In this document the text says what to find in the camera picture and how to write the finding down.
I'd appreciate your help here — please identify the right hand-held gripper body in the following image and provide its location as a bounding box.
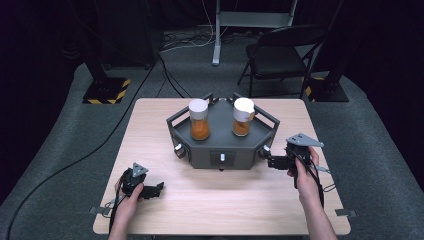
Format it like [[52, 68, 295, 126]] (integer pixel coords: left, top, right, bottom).
[[285, 132, 325, 171]]

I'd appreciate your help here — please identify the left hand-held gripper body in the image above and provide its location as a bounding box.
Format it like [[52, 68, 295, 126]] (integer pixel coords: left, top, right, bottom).
[[120, 162, 149, 196]]

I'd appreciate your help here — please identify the spout-lid jar of orange powder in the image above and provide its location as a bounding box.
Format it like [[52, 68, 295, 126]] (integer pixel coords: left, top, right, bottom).
[[231, 96, 257, 138]]

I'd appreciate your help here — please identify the black hexagonal tray device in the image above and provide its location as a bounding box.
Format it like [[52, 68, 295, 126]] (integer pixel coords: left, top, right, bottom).
[[165, 92, 281, 172]]

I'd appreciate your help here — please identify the flat-lid jar of orange powder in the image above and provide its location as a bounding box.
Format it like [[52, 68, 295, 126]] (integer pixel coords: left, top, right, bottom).
[[188, 98, 212, 142]]

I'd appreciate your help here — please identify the person's left hand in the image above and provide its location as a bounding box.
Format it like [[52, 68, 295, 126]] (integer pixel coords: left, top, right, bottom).
[[114, 181, 145, 219]]

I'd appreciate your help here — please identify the person's right hand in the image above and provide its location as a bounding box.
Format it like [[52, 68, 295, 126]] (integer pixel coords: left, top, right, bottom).
[[286, 146, 322, 202]]

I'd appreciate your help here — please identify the black stand with striped base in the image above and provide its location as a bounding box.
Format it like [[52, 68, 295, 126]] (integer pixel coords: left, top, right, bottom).
[[301, 0, 350, 103], [68, 0, 132, 105]]

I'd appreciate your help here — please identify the black folding chair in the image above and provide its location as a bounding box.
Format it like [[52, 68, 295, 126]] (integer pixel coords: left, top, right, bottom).
[[236, 24, 329, 100]]

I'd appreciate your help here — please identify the white metal stand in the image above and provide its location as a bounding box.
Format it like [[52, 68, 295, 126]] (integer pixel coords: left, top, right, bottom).
[[212, 0, 299, 67]]

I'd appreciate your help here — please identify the dark box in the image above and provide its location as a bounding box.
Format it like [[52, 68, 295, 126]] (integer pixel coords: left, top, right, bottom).
[[94, 0, 164, 69]]

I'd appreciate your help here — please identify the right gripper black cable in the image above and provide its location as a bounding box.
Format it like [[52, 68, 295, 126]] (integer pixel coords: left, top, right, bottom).
[[289, 148, 337, 209]]

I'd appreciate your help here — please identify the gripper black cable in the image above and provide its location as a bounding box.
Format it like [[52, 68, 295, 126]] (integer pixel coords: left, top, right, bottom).
[[289, 148, 337, 209], [103, 171, 129, 236]]

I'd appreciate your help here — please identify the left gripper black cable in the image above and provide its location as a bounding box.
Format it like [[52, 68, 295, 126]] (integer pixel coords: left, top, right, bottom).
[[103, 171, 129, 236]]

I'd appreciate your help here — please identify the grey metal table bracket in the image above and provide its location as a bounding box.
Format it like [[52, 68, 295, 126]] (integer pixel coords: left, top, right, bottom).
[[88, 205, 111, 216], [334, 207, 358, 219]]

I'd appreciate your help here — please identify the long black floor cable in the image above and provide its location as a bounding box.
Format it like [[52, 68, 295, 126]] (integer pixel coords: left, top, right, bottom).
[[5, 61, 158, 240]]

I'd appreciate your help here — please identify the bundle of floor cables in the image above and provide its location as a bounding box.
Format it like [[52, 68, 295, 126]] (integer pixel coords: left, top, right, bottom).
[[156, 0, 234, 99]]

